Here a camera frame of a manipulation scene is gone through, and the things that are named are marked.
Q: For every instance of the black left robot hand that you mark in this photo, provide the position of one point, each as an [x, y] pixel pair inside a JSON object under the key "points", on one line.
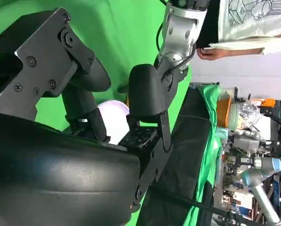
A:
{"points": [[176, 78]]}

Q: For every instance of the person's hand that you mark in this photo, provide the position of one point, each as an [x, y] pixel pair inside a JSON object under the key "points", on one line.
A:
{"points": [[209, 55]]}

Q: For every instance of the black backdrop curtain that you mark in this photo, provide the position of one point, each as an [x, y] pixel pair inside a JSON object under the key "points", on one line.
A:
{"points": [[185, 153]]}

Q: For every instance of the green table cloth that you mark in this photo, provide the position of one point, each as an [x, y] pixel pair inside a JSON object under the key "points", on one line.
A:
{"points": [[126, 35]]}

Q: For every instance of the orange container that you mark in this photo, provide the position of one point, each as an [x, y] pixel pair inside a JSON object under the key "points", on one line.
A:
{"points": [[224, 113]]}

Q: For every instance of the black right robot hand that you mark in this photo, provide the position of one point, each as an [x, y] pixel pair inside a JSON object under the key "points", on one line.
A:
{"points": [[48, 169]]}

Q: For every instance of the grey machine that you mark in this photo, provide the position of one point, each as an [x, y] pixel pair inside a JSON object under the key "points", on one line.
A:
{"points": [[245, 141]]}

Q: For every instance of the lilac plate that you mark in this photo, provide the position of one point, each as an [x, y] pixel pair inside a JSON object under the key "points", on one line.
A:
{"points": [[114, 117]]}

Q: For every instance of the black pole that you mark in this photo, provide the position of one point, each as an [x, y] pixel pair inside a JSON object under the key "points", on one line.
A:
{"points": [[190, 200]]}

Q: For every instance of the crumpled green fabric sheet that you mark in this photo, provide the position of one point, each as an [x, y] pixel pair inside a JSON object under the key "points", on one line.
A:
{"points": [[210, 146]]}

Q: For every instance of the person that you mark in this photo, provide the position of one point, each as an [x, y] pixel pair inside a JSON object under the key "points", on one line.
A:
{"points": [[253, 21]]}

